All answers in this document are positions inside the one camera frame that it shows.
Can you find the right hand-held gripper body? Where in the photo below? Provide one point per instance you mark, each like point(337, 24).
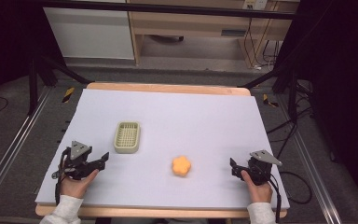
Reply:
point(259, 168)

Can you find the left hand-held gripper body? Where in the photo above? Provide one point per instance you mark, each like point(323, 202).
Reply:
point(79, 161)

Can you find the person's right hand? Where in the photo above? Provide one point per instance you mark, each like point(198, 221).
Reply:
point(259, 191)

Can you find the person's left hand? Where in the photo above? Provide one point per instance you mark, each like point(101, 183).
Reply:
point(76, 186)

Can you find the beige slotted soap dish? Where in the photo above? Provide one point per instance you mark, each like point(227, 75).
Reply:
point(127, 137)

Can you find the orange flower-shaped soap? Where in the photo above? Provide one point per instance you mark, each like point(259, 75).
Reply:
point(181, 165)

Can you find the yellow black striped tape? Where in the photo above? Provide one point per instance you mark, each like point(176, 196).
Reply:
point(269, 101)
point(68, 94)

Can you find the white foam board mat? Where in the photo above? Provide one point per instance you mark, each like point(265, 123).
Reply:
point(174, 124)

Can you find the dark curtain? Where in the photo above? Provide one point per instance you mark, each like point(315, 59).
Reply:
point(341, 77)
point(6, 40)

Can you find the white cabinet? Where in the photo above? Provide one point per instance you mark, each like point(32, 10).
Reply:
point(88, 32)

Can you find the wooden desk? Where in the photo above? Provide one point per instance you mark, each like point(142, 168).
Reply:
point(195, 26)

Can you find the white power strip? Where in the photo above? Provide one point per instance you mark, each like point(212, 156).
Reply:
point(255, 4)

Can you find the silver metal floor rail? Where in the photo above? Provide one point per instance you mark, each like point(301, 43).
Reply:
point(15, 140)
point(310, 161)

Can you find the black metal frame leg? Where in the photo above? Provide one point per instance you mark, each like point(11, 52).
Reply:
point(287, 77)
point(43, 71)

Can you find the black metal frame bar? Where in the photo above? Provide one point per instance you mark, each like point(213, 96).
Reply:
point(167, 8)

